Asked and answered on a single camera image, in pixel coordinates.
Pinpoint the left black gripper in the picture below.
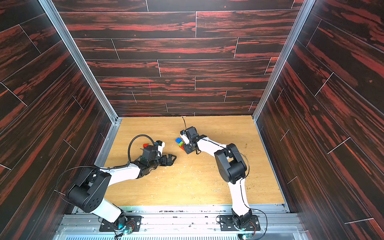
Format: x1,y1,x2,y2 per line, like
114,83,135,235
148,154,177,170

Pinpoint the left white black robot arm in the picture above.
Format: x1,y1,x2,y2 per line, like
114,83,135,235
67,145,177,229

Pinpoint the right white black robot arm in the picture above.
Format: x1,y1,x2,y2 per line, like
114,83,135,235
180,127,253,230

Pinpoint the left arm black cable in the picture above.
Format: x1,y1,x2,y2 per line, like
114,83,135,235
55,134,157,208

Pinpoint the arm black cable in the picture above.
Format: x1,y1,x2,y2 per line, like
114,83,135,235
55,134,157,208
181,116,268,238

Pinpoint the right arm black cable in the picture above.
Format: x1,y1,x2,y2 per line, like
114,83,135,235
181,116,268,238

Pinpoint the aluminium front rail frame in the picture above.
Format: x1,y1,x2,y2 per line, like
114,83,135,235
53,204,310,240

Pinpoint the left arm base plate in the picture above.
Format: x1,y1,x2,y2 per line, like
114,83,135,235
99,216,143,234

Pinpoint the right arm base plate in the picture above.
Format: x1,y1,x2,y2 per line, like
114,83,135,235
216,215,261,232

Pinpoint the right aluminium corner post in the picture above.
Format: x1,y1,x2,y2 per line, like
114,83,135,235
253,0,316,126

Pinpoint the aluminium corner post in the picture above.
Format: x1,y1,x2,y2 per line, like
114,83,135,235
253,0,316,126
39,0,122,124

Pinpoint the left aluminium corner post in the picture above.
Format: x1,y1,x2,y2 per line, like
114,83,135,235
39,0,122,124

